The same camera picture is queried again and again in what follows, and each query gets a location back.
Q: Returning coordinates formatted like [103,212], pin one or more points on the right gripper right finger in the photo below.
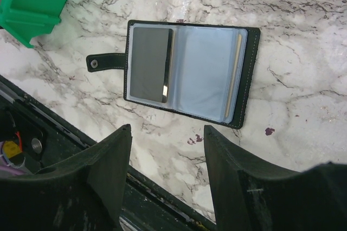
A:
[250,193]

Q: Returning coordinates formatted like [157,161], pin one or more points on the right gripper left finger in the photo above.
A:
[82,192]

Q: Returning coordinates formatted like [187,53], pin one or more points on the gold credit card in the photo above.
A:
[238,45]

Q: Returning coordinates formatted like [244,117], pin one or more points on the black card holder wallet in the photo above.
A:
[200,71]

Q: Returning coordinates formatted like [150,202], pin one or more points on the green plastic bin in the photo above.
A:
[26,19]

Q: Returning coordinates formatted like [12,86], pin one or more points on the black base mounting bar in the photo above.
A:
[48,139]

